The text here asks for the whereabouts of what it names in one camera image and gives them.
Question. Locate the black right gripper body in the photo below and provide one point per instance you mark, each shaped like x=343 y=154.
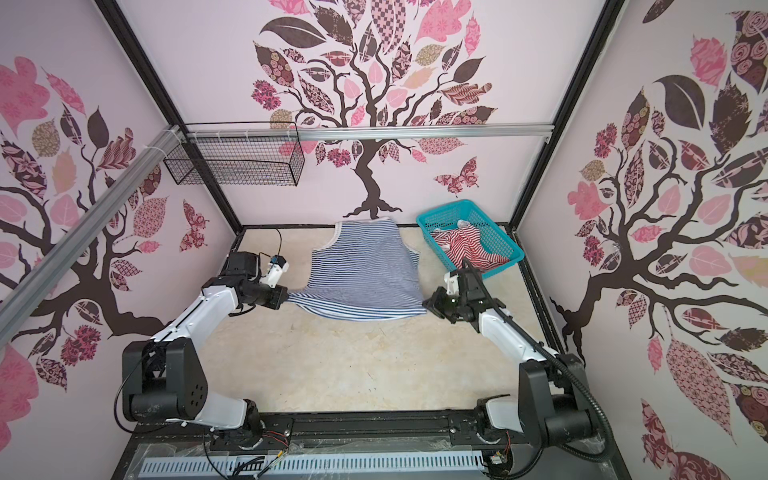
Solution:
x=450 y=306

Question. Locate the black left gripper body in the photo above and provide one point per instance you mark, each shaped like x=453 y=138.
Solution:
x=262 y=294

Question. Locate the blue white striped tank top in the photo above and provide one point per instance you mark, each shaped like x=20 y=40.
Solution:
x=365 y=273

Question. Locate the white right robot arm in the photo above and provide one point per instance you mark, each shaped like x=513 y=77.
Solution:
x=545 y=377

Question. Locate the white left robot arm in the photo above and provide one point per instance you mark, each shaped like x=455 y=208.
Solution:
x=163 y=379

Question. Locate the red white striped tank top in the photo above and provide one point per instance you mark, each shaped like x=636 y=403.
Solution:
x=464 y=242

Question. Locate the teal plastic basket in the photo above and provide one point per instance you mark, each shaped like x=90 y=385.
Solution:
x=493 y=238

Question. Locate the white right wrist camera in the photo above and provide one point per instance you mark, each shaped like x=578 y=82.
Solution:
x=451 y=281

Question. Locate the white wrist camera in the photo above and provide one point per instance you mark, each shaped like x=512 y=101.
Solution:
x=451 y=281
x=277 y=266

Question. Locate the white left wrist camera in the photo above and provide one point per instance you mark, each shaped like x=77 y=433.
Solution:
x=277 y=266

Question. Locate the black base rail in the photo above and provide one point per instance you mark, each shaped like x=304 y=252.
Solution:
x=384 y=427

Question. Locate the black wire mesh basket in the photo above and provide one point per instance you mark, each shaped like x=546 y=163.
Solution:
x=258 y=153

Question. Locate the white slotted cable duct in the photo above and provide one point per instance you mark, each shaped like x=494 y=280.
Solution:
x=313 y=466

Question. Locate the aluminium rail back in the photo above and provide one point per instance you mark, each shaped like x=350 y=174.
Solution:
x=384 y=132

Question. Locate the aluminium rail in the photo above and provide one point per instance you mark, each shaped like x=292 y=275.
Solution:
x=19 y=305
x=384 y=132

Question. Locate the aluminium rail left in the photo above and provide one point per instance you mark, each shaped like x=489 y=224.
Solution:
x=19 y=305

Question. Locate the black corner frame post left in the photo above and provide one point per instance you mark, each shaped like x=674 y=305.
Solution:
x=120 y=27

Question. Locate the black corner frame post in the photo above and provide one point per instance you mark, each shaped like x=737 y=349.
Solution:
x=120 y=27
x=605 y=25

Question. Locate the black corner frame post right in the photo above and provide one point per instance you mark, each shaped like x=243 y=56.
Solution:
x=605 y=25

